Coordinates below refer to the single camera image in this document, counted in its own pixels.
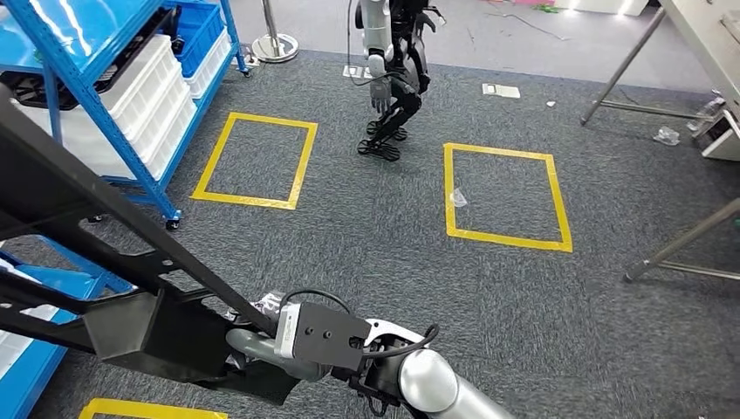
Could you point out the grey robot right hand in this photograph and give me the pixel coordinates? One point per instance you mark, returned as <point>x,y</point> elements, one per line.
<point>277,361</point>

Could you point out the black plastic bracket part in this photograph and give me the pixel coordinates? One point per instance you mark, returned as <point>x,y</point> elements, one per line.
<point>144,341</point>

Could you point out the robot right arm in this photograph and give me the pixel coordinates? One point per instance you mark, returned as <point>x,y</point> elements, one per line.
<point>433,384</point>

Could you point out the blue metal shelf rack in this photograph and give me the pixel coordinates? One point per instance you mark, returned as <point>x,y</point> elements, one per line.
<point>34,393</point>
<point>87,87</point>

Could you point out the large white plastic crate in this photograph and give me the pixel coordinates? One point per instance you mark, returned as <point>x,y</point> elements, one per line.
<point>165,113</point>
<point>173,144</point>
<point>147,75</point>

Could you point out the clear plastic bag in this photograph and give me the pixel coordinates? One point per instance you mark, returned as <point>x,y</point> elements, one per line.
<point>458,198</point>
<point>666,136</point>

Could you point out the white paper sheet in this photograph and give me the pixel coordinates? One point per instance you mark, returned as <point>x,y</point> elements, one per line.
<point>500,91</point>
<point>355,72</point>

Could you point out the small white plastic crate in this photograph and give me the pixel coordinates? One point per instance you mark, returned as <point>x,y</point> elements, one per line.
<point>211,66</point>

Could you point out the black humanoid robot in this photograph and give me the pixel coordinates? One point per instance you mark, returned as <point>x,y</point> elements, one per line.
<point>404,75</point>

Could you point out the blue plastic crate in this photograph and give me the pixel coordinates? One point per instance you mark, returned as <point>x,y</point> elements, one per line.
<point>199,35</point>

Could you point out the black plastic tray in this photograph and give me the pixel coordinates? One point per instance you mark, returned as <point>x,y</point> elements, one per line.
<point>34,92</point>

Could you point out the white box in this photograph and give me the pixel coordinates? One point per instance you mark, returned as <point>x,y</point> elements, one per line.
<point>722,141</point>

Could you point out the chrome stanchion post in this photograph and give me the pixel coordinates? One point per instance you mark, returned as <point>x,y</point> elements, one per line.
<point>274,46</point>

